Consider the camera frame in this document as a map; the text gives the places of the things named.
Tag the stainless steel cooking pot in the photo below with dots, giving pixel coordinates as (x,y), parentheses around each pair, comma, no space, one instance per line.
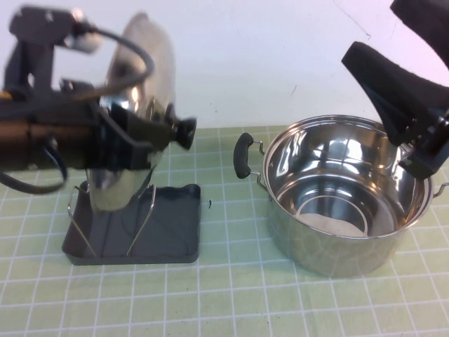
(333,252)

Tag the dark left camera bracket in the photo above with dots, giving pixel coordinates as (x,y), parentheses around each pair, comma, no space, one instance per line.
(31,52)

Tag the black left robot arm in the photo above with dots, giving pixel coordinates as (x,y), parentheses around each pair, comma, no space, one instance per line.
(35,140)

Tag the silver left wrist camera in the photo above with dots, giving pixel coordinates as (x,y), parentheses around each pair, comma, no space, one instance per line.
(84,40)

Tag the stainless steel pot lid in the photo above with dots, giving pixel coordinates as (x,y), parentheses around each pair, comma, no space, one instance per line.
(140,70)

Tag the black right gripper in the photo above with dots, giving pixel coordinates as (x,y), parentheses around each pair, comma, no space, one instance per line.
(429,151)

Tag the green checked tablecloth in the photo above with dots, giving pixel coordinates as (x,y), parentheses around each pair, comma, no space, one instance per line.
(224,288)

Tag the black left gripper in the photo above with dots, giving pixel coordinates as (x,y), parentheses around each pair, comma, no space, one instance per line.
(101,140)

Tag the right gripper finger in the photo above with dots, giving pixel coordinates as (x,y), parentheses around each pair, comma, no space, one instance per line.
(424,24)

